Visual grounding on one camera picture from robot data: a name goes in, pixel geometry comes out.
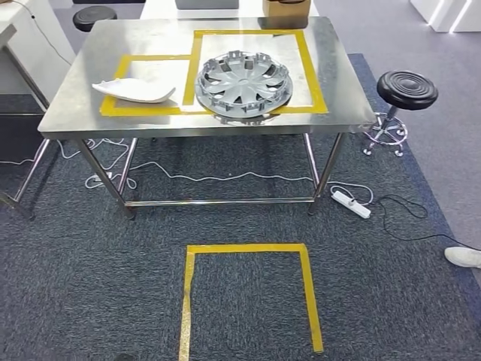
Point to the brown cardboard box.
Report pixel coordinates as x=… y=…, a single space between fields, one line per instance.
x=286 y=7

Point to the long white power strip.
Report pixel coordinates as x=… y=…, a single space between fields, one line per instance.
x=351 y=204

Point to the yellow floor tape square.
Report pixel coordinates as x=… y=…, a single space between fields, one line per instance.
x=307 y=299

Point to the person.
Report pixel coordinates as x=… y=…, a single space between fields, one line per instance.
x=462 y=257

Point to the black stool chrome base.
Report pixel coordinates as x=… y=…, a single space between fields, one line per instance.
x=408 y=89

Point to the grey wheel hubcap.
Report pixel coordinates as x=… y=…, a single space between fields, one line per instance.
x=244 y=84

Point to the white lit plinth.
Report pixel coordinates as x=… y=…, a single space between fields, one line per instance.
x=443 y=15

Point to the white curved plastic part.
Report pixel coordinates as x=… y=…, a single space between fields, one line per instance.
x=135 y=90

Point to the steel workbench table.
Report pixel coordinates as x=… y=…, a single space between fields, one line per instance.
x=338 y=99

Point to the grey laptop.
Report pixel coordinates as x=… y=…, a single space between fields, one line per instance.
x=206 y=4

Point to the black round stool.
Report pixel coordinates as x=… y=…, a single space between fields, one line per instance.
x=93 y=17

